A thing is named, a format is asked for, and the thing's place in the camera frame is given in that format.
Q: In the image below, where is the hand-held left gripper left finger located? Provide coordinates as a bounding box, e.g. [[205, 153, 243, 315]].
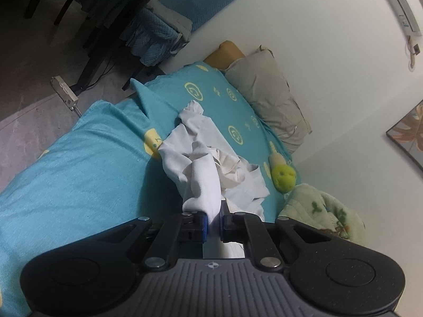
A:
[[89, 212, 209, 269]]

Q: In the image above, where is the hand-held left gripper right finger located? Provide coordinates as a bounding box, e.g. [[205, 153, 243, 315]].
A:
[[221, 213, 334, 269]]

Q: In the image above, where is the white shirt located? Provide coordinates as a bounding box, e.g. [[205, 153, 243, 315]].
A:
[[158, 101, 270, 260]]

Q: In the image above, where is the green plush toy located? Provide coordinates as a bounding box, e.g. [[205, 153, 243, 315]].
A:
[[268, 142, 297, 194]]

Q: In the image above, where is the green printed fleece blanket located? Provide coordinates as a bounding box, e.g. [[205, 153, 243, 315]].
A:
[[278, 183, 366, 247]]

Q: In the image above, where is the bed with teal sheet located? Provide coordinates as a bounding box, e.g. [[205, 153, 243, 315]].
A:
[[0, 61, 298, 317]]

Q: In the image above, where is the grey pillow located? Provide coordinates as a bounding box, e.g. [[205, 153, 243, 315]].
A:
[[225, 48, 313, 154]]

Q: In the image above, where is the yellow cushion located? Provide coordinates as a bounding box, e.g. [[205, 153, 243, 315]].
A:
[[203, 40, 246, 71]]

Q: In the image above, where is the white power strip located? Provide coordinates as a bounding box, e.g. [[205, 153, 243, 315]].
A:
[[50, 75, 80, 111]]

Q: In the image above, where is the grey cloth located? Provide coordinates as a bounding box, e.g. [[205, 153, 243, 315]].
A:
[[150, 2, 193, 38]]

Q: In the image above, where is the white table with black legs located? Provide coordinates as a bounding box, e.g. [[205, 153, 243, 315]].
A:
[[69, 0, 176, 94]]

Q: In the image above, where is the white air conditioner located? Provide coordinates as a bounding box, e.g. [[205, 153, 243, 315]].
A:
[[373, 0, 423, 38]]

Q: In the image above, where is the framed wall picture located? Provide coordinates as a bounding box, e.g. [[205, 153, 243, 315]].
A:
[[386, 99, 423, 174]]

